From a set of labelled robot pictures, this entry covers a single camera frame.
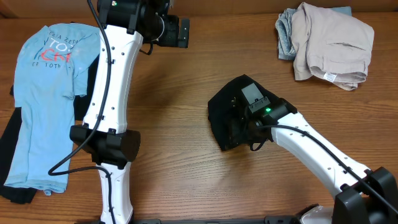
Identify black t-shirt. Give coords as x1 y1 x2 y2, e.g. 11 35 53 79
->
208 75 279 151

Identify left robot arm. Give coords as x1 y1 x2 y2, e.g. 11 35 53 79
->
70 0 190 223

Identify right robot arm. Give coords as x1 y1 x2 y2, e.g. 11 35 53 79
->
231 83 397 223

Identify grey-blue folded garment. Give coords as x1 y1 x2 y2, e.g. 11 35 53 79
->
274 6 353 61

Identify beige folded pants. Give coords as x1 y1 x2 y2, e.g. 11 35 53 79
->
291 2 374 91

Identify light blue printed t-shirt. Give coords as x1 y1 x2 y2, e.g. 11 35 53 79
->
3 22 102 196

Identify black garment under pile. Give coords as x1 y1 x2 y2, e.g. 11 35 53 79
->
0 21 103 205

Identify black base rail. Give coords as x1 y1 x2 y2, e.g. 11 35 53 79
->
128 215 300 224

